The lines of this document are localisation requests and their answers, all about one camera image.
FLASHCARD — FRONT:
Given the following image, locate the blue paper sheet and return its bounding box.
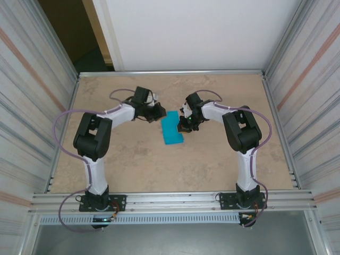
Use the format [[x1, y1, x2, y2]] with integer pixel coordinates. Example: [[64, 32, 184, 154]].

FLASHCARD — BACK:
[[160, 110, 185, 146]]

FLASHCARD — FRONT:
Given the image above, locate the black base controller box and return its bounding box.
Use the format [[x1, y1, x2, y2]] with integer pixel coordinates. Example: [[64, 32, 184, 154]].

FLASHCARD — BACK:
[[91, 216, 117, 230], [238, 212, 258, 228]]

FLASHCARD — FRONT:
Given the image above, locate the striped translucent side panel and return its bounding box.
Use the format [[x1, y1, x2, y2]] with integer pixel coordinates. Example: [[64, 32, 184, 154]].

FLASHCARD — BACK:
[[261, 0, 340, 255], [0, 0, 80, 255]]

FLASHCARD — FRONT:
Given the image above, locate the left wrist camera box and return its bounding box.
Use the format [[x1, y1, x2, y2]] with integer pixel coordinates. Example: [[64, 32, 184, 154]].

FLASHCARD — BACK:
[[147, 92, 160, 107]]

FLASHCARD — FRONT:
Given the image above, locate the thin aluminium table rail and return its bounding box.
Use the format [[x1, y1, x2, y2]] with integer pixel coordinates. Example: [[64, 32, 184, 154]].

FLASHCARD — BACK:
[[76, 69, 266, 79]]

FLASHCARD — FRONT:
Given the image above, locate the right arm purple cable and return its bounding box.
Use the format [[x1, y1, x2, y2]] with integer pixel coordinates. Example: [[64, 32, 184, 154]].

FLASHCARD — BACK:
[[185, 89, 273, 228]]

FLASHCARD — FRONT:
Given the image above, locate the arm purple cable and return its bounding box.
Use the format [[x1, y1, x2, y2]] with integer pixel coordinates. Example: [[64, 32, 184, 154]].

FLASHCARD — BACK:
[[185, 89, 273, 228], [53, 89, 139, 234]]

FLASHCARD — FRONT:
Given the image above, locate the wide aluminium mounting rail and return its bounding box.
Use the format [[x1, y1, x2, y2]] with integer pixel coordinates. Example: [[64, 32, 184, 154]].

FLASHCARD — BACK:
[[28, 190, 318, 215]]

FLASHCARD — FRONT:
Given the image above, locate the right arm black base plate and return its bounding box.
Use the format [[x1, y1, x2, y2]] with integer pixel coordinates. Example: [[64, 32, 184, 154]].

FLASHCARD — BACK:
[[219, 191, 268, 210]]

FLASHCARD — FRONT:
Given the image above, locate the white door frame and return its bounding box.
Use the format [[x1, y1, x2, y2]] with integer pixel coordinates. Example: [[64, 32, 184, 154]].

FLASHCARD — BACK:
[[82, 0, 125, 72]]

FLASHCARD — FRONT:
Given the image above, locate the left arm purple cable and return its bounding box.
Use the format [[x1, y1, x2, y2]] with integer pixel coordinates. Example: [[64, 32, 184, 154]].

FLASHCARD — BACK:
[[53, 89, 139, 234]]

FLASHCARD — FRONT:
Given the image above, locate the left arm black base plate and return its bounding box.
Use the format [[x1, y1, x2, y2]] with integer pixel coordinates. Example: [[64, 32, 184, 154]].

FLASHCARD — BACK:
[[79, 194, 127, 213]]

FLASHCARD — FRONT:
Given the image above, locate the grey slotted cable duct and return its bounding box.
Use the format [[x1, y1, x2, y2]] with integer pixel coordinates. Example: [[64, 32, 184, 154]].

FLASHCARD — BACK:
[[38, 212, 241, 225]]

